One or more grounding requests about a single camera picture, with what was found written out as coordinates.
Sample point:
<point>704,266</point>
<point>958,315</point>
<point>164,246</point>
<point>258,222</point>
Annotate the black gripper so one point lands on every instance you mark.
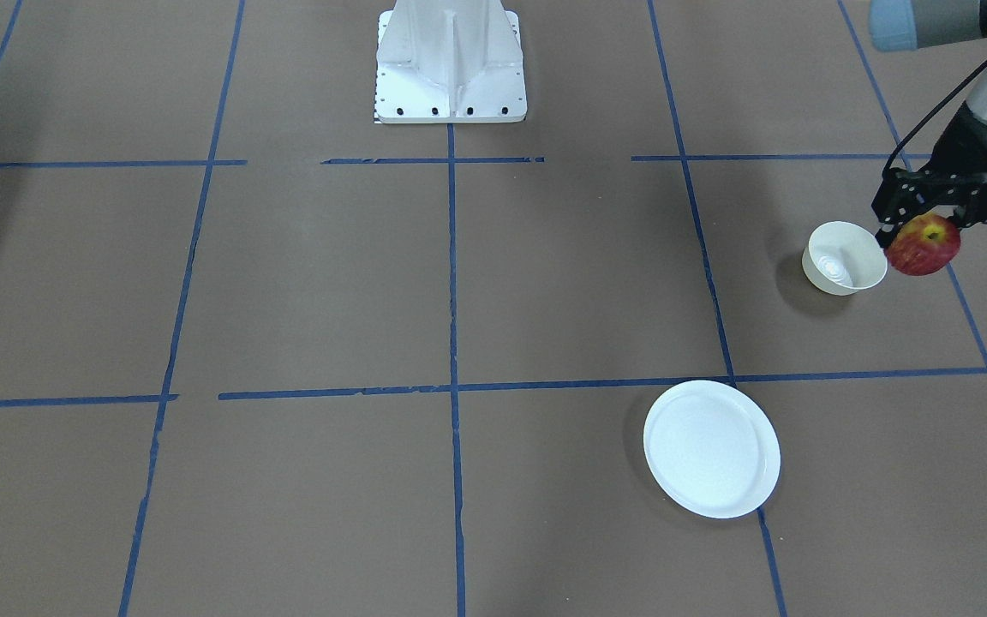
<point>972,140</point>

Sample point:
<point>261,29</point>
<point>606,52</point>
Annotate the red yellow apple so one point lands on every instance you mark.
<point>924,245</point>

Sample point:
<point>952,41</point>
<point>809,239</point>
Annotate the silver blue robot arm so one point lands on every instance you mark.
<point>897,26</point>

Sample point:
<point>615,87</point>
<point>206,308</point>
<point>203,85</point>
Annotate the white bowl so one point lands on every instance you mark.
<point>841,259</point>

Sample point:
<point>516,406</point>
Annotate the white plate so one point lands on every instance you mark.
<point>712,449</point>

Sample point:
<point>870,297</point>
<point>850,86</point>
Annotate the white camera stand pedestal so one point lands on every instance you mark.
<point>449,62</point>

